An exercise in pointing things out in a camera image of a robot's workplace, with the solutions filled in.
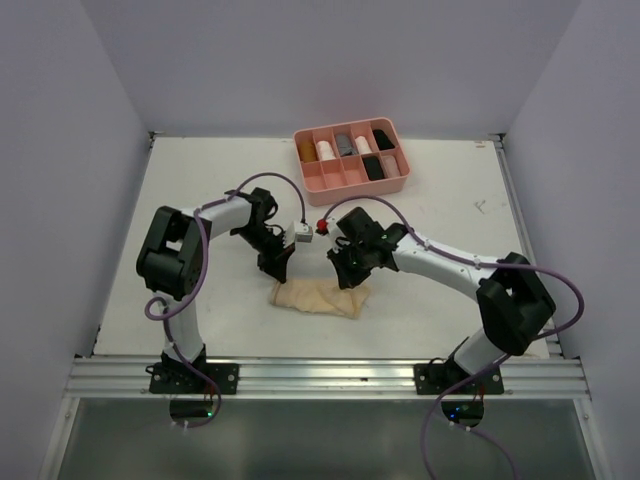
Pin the pink underwear cream waistband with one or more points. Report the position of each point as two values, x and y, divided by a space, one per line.
390 166

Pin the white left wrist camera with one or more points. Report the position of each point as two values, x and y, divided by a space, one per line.
298 232

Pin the black rolled underwear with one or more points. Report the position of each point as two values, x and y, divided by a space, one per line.
383 141

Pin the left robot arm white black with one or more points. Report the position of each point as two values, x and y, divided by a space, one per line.
174 259

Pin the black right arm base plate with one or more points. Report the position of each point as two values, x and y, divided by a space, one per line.
439 374

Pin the aluminium table frame rail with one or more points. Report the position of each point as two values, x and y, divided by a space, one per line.
458 193

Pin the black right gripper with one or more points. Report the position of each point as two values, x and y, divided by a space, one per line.
346 277

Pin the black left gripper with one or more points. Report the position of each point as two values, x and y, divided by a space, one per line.
275 263

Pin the grey rolled underwear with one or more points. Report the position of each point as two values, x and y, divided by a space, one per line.
345 145

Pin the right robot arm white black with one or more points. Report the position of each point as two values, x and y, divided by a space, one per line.
513 302

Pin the brown rolled underwear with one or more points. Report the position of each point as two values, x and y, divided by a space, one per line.
307 152

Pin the pink divided organizer tray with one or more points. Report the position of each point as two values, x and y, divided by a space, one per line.
326 182

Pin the black underwear orange trim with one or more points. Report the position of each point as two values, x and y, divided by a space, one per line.
373 168

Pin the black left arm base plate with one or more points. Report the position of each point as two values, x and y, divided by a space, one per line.
172 377

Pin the beige underwear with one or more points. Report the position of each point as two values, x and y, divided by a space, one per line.
319 296

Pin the right wrist camera red cap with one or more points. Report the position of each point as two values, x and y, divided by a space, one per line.
328 227

